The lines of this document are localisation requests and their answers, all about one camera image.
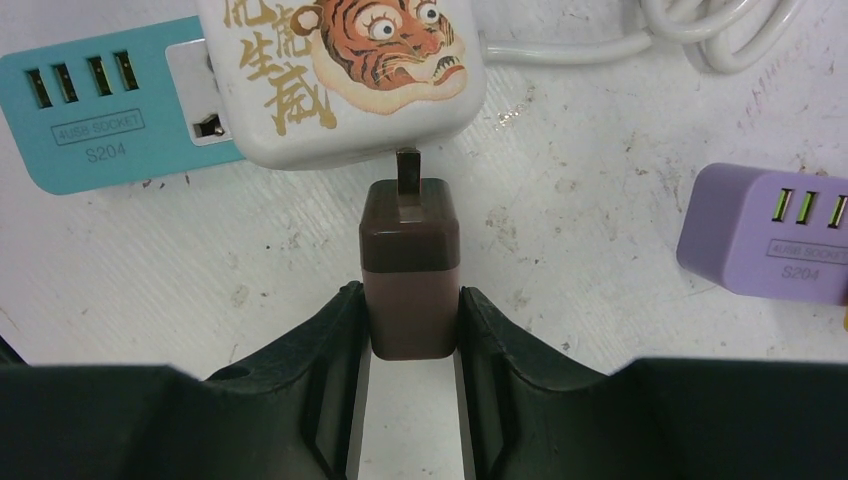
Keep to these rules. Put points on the purple power strip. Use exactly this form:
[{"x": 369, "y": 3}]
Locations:
[{"x": 768, "y": 233}]

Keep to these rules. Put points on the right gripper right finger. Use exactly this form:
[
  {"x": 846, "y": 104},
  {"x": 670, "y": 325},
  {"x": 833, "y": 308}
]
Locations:
[{"x": 528, "y": 411}]

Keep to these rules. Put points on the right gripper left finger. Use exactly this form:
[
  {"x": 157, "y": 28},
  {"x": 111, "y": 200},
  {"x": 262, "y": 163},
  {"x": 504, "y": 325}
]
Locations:
[{"x": 292, "y": 410}]

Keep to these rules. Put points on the white cube socket adapter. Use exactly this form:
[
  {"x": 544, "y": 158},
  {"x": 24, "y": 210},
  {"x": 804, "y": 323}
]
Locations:
[{"x": 308, "y": 85}]

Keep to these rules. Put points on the teal power strip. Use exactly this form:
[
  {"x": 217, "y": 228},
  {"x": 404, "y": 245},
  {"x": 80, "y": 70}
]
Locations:
[{"x": 116, "y": 108}]

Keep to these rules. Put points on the brown wall charger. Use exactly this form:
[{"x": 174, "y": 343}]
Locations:
[{"x": 409, "y": 237}]

